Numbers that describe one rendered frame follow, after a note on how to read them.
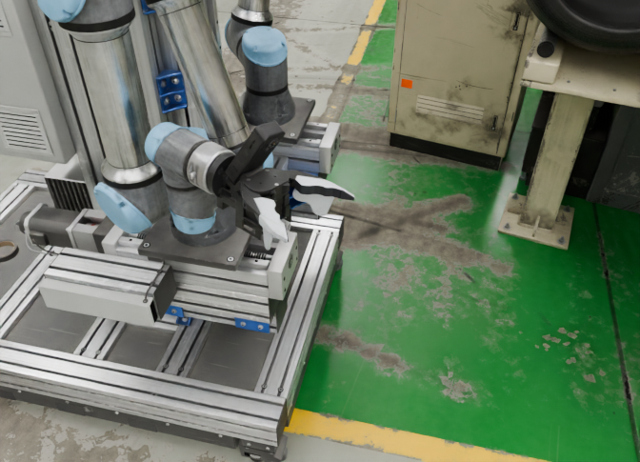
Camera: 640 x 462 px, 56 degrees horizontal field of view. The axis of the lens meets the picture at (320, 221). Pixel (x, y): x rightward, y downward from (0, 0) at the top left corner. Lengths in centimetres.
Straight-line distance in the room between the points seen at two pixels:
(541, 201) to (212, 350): 138
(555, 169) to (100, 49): 177
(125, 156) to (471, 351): 135
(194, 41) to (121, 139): 21
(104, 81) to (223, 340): 96
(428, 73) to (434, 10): 27
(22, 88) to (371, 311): 129
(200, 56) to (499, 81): 175
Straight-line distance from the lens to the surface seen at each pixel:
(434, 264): 231
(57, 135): 153
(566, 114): 227
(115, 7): 98
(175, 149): 98
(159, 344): 182
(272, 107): 166
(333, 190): 88
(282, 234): 79
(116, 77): 104
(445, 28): 258
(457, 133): 277
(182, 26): 105
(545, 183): 242
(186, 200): 103
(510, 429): 193
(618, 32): 176
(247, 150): 86
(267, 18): 173
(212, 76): 106
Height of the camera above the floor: 160
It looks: 41 degrees down
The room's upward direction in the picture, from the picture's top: straight up
